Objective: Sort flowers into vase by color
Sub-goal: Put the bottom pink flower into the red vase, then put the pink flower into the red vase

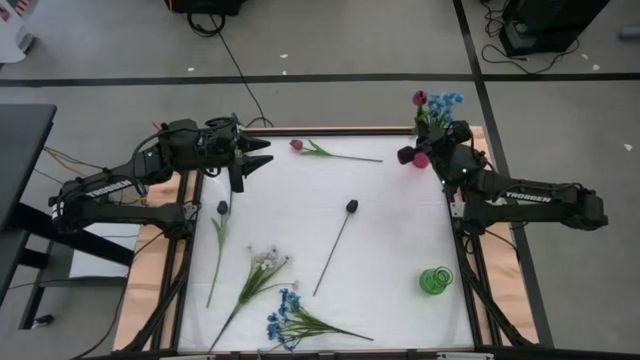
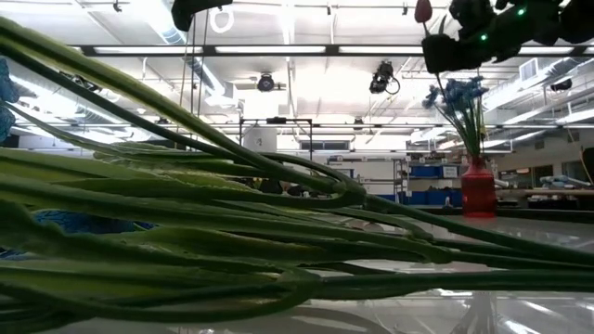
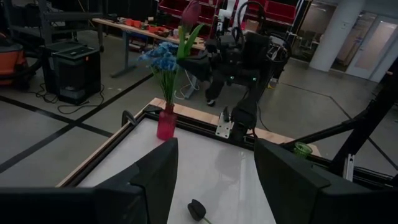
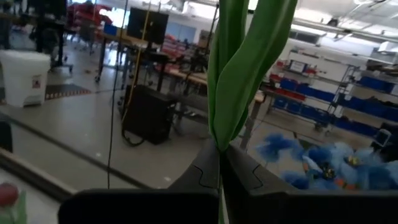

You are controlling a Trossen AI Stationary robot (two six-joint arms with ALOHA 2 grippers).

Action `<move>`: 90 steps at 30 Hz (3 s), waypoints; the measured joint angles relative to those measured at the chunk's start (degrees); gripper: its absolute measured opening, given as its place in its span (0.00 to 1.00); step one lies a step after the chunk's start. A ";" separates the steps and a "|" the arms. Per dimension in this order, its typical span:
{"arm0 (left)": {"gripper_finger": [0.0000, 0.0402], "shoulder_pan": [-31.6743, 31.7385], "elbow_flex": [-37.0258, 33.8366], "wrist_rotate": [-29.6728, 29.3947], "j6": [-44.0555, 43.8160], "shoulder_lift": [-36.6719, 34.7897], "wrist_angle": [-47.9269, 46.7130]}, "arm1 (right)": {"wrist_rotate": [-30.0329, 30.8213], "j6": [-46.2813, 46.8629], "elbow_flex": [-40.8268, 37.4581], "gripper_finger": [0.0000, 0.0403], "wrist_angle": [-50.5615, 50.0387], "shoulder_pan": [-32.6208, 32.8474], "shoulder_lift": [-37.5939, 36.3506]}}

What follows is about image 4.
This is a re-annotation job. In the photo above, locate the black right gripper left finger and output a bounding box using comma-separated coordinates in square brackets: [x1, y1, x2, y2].
[167, 139, 221, 191]

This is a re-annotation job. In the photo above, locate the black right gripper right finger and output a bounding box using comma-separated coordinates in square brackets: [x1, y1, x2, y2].
[221, 143, 295, 194]

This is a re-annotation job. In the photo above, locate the blue artificial flower bunch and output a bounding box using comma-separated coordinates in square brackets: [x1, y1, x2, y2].
[256, 133, 398, 192]

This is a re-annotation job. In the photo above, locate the red tulip with green leaves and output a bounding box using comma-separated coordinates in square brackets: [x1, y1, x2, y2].
[0, 182, 28, 224]
[206, 0, 299, 224]

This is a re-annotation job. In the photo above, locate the black computer tower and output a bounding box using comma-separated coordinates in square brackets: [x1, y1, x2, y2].
[121, 83, 178, 146]

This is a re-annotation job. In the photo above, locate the wooden workbench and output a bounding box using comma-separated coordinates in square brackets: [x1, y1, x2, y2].
[95, 29, 267, 150]

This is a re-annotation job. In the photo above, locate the blue bin shelf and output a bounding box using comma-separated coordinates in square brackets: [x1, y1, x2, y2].
[266, 55, 398, 139]

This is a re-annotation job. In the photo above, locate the black monitor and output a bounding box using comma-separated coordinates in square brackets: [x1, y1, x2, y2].
[126, 7, 170, 45]

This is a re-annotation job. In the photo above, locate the white trash bin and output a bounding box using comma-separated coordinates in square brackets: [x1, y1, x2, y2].
[0, 49, 52, 108]

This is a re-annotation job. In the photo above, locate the black floor cable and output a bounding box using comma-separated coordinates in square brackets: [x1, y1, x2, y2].
[120, 123, 146, 147]

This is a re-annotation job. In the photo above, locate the black hanging cable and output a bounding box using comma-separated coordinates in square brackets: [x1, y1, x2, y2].
[106, 0, 129, 190]

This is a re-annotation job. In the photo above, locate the yellow hanging cable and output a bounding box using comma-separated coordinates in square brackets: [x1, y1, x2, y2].
[120, 0, 152, 125]

